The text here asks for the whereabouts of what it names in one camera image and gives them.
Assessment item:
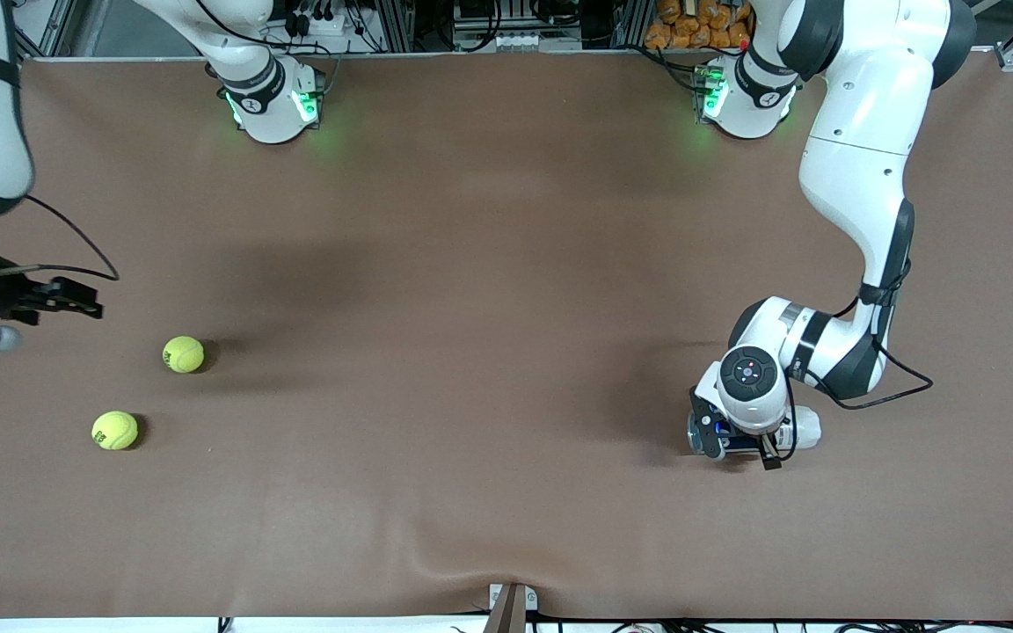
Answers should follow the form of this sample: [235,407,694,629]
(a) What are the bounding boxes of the blue white tennis ball can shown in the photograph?
[687,404,822,455]

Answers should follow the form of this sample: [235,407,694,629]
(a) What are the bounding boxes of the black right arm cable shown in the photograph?
[0,195,120,282]

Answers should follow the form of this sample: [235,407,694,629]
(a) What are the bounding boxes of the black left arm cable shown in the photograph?
[766,264,935,467]

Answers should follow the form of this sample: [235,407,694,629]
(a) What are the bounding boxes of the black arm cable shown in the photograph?
[766,264,935,467]
[0,195,120,282]

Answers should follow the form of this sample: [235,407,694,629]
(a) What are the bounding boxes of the white power strip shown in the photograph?
[282,0,351,38]

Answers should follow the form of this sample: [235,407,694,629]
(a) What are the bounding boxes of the orange snack bags pile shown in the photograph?
[645,0,754,51]

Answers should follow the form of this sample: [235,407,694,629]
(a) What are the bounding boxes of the yellow tennis ball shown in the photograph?
[91,411,139,451]
[162,336,206,375]

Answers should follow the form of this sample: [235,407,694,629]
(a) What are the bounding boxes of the white terminal block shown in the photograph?
[487,31,553,51]

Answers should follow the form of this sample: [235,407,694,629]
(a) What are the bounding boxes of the metal table clamp bracket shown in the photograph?
[487,582,539,633]

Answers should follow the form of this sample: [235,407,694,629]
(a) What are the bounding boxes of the brown table mat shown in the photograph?
[0,48,1013,621]

